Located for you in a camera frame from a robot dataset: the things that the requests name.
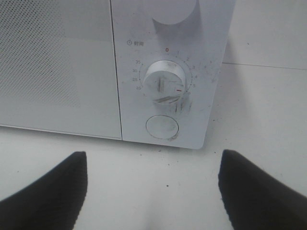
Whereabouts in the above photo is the round white door button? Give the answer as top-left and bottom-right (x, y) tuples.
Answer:
(146, 115), (179, 139)

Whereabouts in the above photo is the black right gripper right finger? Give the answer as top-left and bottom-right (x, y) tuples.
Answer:
(218, 149), (307, 230)

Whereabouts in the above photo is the white microwave oven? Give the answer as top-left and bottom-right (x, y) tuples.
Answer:
(0, 0), (236, 149)

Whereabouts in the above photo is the white timer knob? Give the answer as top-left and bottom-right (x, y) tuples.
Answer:
(143, 60), (186, 105)

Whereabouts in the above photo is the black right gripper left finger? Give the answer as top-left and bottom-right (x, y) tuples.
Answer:
(0, 151), (88, 230)

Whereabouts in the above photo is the white upper power knob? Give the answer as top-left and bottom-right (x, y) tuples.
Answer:
(146, 0), (199, 25)

